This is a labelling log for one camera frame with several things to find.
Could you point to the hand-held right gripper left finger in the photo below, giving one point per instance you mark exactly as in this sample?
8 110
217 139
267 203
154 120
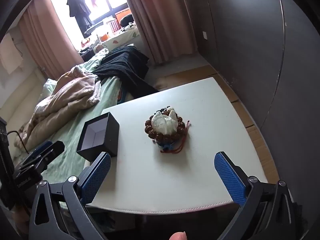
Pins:
97 177

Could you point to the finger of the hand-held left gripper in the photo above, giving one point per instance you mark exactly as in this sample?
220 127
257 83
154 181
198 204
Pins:
51 150
31 170

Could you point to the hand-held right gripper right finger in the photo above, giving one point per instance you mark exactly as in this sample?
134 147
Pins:
228 177

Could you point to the black jewelry box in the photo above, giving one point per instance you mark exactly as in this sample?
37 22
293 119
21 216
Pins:
110 140

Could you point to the white carved pendant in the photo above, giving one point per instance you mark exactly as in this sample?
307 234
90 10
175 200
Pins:
163 123

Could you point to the person's right hand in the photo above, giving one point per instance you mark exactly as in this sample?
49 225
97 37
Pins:
178 236

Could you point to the bed with green sheet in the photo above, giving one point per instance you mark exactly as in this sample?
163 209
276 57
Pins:
70 140

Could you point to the cardboard floor sheets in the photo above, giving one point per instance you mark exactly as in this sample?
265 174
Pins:
257 135

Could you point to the beige blanket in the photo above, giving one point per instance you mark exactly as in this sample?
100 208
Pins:
65 97

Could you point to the blue orange printed cloth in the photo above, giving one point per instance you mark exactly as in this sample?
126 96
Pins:
121 95

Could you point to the white hanging cloth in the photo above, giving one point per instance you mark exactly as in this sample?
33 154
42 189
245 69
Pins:
10 55

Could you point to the pink curtain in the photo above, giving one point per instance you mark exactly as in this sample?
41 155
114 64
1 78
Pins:
47 42
160 17

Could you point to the black blanket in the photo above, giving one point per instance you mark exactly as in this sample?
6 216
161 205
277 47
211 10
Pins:
122 62

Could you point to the floral windowsill cloth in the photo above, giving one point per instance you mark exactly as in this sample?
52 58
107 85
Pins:
120 38

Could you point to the red striped box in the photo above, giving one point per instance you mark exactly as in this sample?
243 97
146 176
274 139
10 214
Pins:
114 25

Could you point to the hanging dark clothes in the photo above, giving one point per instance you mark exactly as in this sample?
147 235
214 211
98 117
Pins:
78 10

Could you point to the black bag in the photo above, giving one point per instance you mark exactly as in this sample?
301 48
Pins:
127 20

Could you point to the orange box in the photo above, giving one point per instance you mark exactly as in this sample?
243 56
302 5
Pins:
123 15

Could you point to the white wall switch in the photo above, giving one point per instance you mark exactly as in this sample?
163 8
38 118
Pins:
205 35

